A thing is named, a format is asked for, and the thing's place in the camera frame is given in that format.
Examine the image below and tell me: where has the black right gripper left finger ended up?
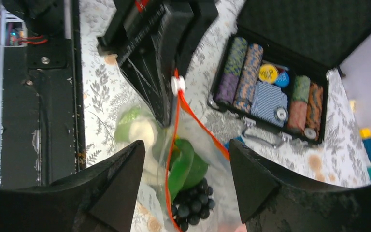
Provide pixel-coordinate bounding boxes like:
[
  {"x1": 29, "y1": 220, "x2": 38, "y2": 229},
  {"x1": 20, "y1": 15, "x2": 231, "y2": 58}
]
[{"x1": 0, "y1": 140, "x2": 145, "y2": 232}]

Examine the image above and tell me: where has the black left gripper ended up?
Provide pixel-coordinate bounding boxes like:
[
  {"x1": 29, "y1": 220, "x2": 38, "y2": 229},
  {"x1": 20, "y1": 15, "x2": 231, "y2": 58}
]
[{"x1": 97, "y1": 0, "x2": 218, "y2": 127}]

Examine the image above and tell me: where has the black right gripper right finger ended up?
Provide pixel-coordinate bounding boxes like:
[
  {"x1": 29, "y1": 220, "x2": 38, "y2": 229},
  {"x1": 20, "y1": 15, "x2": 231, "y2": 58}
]
[{"x1": 229, "y1": 140, "x2": 371, "y2": 232}]

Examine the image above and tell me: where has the white toy garlic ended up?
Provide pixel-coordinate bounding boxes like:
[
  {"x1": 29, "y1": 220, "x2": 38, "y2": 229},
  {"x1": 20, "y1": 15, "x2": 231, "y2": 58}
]
[{"x1": 129, "y1": 118, "x2": 161, "y2": 185}]

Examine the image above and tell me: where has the green toy cabbage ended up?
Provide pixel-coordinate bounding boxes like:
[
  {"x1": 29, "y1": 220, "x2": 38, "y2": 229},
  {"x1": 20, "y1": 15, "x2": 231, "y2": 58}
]
[{"x1": 114, "y1": 106, "x2": 148, "y2": 143}]

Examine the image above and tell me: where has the dark toy grape bunch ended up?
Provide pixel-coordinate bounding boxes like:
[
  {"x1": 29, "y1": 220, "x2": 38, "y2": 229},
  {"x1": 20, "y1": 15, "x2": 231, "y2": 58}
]
[{"x1": 171, "y1": 178, "x2": 216, "y2": 232}]

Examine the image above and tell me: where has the clear zip bag orange zipper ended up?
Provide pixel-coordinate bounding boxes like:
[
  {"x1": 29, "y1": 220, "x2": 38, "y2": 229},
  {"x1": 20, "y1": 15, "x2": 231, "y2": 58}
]
[{"x1": 114, "y1": 72, "x2": 246, "y2": 232}]

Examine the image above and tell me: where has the green toy chili pepper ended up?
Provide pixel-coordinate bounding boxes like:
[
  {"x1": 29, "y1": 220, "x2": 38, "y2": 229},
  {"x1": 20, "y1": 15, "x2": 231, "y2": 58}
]
[{"x1": 168, "y1": 138, "x2": 195, "y2": 201}]

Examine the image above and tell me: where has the dark green toy avocado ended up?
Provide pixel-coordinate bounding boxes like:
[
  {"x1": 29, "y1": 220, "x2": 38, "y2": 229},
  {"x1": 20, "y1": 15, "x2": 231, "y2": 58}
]
[{"x1": 181, "y1": 153, "x2": 209, "y2": 191}]

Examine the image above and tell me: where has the floral tablecloth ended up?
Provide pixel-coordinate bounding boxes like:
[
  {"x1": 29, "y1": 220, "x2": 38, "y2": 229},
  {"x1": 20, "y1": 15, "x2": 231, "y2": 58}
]
[{"x1": 79, "y1": 0, "x2": 370, "y2": 187}]

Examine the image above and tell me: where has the blue playing card deck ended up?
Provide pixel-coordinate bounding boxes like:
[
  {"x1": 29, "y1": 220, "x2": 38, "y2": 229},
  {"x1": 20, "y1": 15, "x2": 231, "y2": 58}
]
[{"x1": 250, "y1": 81, "x2": 288, "y2": 128}]

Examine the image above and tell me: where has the yellow big blind button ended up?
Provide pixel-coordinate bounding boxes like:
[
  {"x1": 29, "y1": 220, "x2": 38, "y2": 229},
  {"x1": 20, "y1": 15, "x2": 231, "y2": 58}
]
[{"x1": 258, "y1": 63, "x2": 279, "y2": 84}]

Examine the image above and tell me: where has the black poker chip case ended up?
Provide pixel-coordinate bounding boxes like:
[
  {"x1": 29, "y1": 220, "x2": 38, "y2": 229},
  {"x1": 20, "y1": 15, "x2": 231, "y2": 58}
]
[{"x1": 207, "y1": 0, "x2": 371, "y2": 145}]

